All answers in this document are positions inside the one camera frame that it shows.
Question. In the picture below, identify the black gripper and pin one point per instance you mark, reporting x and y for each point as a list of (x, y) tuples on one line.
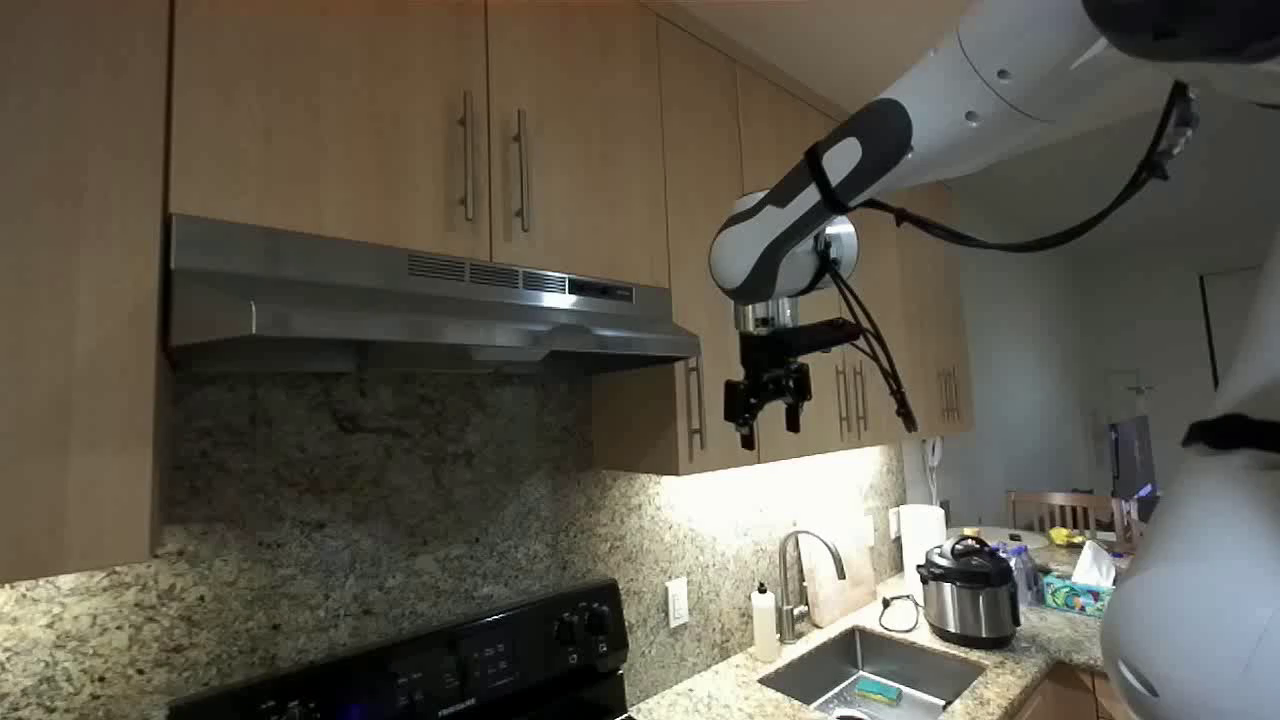
[(775, 357)]

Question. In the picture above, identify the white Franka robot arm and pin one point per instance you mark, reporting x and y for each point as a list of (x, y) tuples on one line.
[(1014, 83)]

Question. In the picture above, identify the black stove control console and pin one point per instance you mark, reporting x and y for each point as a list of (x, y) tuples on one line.
[(443, 661)]

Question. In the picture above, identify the metal kitchen faucet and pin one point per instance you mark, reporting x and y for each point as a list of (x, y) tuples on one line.
[(794, 587)]

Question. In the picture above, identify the white paper towel roll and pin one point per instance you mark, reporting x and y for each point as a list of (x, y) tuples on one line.
[(922, 533)]

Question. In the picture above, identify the white soap bottle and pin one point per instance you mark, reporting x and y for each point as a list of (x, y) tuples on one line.
[(767, 624)]

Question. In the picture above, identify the stainless steel sink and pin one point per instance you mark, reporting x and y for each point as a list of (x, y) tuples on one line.
[(852, 661)]

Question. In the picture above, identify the silver black pressure cooker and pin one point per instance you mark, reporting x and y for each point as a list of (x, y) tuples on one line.
[(968, 603)]

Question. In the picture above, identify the wooden chair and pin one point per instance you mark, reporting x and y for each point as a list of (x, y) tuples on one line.
[(1052, 502)]

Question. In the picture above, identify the clear plastic bottle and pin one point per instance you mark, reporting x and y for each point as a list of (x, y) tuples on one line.
[(1027, 564)]

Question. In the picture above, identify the green yellow sponge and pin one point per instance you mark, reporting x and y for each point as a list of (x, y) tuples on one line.
[(882, 694)]

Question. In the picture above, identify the yellow fruit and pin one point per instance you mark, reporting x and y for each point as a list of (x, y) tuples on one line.
[(1061, 538)]

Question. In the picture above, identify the green tissue box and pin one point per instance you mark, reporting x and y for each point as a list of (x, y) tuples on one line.
[(1072, 594)]

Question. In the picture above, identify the dark flat screen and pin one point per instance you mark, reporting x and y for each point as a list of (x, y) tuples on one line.
[(1135, 463)]

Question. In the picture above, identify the stainless steel range hood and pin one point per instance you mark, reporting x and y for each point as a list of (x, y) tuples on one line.
[(335, 302)]

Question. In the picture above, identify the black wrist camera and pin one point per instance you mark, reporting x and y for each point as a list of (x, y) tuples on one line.
[(834, 333)]

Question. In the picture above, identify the small white wall device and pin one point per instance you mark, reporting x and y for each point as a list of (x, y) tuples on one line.
[(931, 453)]

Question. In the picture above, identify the long wooden wall cabinet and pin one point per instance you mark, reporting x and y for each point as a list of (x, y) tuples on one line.
[(935, 304)]

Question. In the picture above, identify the white wall outlet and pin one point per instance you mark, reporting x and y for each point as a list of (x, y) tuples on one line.
[(677, 603)]

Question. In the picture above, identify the two-door wooden wall cabinet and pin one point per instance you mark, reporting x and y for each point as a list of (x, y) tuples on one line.
[(335, 121)]

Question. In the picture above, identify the tall wooden wall cabinet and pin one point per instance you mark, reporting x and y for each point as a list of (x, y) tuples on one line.
[(81, 266)]

